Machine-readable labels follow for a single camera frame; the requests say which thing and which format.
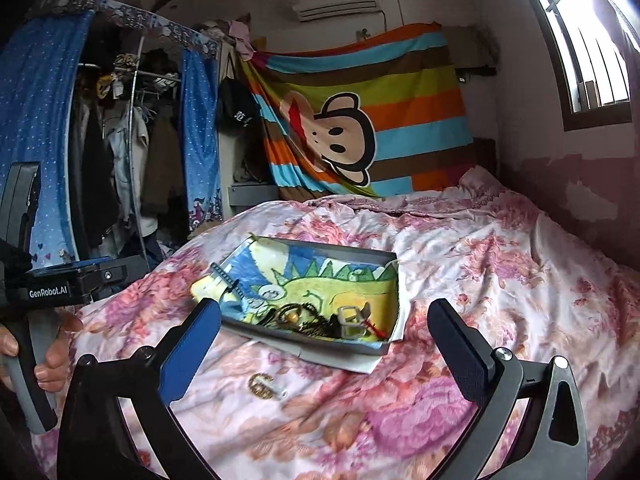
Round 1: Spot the red string gold pendant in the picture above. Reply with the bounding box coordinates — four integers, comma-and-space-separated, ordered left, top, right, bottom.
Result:
247, 373, 288, 400

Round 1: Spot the brown hair tie yellow bead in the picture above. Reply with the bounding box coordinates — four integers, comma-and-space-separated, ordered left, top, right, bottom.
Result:
257, 304, 314, 330

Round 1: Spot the black bead necklace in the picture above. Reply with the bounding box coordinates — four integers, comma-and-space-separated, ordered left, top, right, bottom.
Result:
254, 301, 346, 340

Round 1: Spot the person's left hand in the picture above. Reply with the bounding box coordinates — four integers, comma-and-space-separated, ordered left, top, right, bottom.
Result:
0, 311, 86, 394

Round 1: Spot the floral pink bed quilt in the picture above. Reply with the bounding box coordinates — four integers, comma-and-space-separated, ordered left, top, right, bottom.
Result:
70, 168, 639, 479

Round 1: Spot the clear hair clip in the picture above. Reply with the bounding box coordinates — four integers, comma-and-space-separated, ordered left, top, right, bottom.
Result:
337, 302, 371, 340

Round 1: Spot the grey shallow box tray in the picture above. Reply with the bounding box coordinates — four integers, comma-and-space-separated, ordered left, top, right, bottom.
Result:
199, 233, 402, 357

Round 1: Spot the grey bedside shelf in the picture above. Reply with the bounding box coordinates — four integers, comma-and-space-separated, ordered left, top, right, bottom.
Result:
228, 182, 279, 208

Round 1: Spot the blue dotted wardrobe curtain left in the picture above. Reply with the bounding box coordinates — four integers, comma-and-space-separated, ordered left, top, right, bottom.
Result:
1, 11, 94, 268

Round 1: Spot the blue dotted wardrobe curtain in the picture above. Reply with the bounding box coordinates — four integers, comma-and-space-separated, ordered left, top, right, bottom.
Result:
1, 11, 94, 268
180, 50, 222, 232

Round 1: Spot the striped monkey cartoon blanket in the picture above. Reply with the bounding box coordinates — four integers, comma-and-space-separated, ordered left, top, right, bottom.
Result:
240, 23, 476, 202

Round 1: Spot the blue dotted wardrobe curtain right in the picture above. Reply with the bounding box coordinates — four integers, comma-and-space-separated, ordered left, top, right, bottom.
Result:
180, 50, 222, 232

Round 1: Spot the barred window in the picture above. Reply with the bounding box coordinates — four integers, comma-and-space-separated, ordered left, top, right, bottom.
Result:
528, 0, 639, 131

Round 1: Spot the white wall air conditioner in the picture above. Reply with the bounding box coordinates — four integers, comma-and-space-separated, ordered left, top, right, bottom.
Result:
292, 0, 382, 23

